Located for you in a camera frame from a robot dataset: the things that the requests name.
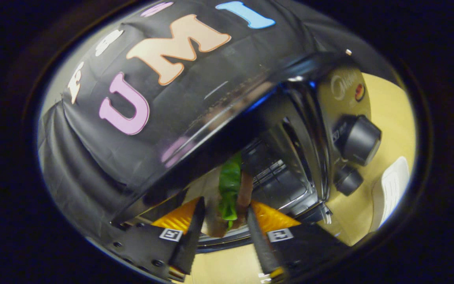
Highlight lettuce sandwich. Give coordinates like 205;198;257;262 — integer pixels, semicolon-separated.
201;152;255;238

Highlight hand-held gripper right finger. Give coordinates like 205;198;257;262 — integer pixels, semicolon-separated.
246;200;350;284

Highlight white plate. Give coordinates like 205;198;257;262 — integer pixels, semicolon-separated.
371;157;410;233

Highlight black backdrop cloth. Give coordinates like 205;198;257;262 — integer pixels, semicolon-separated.
38;0;369;237

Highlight black toaster oven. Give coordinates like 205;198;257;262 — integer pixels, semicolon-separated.
111;51;383;253

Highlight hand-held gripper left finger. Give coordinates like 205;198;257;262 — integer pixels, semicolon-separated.
93;196;206;282

